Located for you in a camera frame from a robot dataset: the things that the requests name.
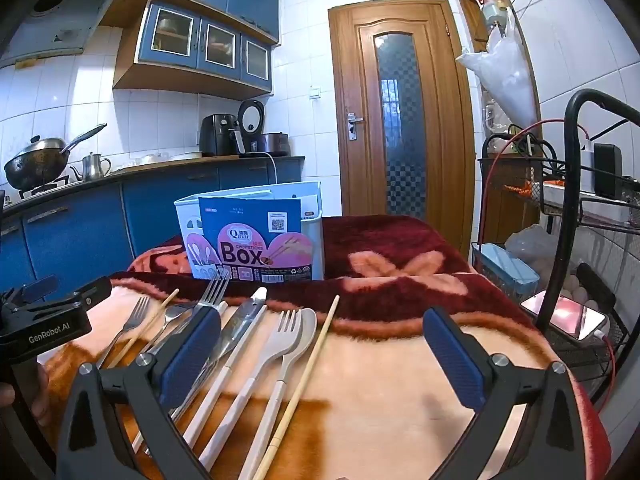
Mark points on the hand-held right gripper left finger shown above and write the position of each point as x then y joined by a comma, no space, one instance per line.
192,355

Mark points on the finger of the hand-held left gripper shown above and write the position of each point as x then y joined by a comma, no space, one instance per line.
37,287
92,290

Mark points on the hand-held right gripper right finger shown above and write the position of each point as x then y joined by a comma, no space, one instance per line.
452,355

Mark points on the metal spoon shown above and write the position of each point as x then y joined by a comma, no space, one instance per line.
177,311

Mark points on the metal knife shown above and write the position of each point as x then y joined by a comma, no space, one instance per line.
235,325

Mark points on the small metal fork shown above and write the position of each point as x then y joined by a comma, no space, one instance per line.
140,315

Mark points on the wooden chopstick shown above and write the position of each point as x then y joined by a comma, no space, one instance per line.
150,321
310,360

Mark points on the beige plastic chopstick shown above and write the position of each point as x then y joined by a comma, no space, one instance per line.
245,330
222,305

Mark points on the large metal fork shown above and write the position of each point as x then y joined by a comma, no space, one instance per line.
214,287

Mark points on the beige plastic fork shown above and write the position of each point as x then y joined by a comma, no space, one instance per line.
282,340

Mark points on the beige plastic spoon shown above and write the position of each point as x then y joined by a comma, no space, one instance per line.
306,330

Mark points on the white utensil holder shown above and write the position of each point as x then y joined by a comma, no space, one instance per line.
311,245

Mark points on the person's left hand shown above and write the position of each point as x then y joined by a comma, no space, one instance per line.
42,395

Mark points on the blue kitchen base cabinets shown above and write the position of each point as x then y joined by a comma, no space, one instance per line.
75,230

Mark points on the red orange floral blanket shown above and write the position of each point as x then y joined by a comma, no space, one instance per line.
400,410

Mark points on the gas stove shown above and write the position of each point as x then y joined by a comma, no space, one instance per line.
42,187

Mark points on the light blue plastic box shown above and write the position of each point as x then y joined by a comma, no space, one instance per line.
507,267

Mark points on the smartphone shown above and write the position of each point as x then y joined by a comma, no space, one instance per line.
567,316

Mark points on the metal kettle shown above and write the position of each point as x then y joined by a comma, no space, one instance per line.
91,167

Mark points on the metal wok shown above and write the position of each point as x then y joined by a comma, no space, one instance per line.
35,162

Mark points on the clear plastic bag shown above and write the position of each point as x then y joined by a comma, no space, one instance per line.
530,247

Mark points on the wooden cutting board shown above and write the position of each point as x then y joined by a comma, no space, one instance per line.
150,165

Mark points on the pile of eggs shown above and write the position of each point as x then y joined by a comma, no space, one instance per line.
580,292

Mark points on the blue pink label card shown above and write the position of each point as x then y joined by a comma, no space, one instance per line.
250,220

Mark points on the orange item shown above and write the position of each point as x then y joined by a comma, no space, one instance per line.
520,188

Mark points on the black air fryer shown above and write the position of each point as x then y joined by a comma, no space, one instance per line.
216,135

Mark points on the dark red slow cooker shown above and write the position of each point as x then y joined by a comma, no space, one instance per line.
276,144

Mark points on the black rice cooker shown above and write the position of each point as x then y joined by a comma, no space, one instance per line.
250,115

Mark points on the black power adapter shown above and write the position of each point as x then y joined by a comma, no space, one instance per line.
607,170

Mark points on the blue glass-door cabinet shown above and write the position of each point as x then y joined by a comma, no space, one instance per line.
197,42

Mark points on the grey range hood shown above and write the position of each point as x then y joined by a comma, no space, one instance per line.
65,15

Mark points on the white plastic bag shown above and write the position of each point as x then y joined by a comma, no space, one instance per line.
507,80

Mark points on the wooden door with glass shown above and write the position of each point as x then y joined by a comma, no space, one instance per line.
355,75

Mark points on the white wall switch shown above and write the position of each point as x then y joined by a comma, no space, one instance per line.
315,93

